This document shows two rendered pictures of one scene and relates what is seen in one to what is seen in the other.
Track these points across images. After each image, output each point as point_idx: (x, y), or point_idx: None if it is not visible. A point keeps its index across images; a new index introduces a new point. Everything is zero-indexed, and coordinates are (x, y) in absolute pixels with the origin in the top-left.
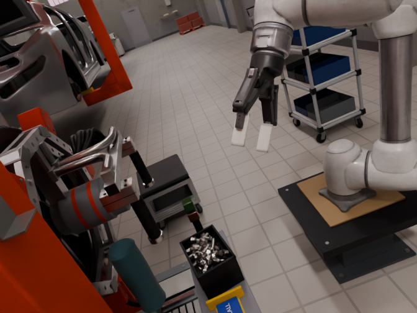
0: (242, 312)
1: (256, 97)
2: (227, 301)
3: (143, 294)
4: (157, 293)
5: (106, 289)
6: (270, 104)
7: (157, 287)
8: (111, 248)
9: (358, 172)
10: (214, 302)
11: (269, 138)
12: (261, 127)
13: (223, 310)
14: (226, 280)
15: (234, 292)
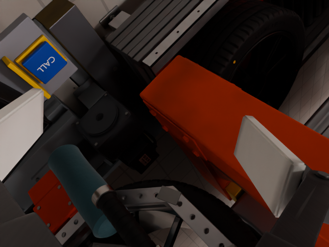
0: (45, 44)
1: (296, 224)
2: (35, 72)
3: (91, 165)
4: (72, 156)
5: (123, 194)
6: (14, 209)
7: (68, 161)
8: (115, 231)
9: None
10: (42, 88)
11: (19, 106)
12: (2, 176)
13: (50, 70)
14: (7, 90)
15: (18, 68)
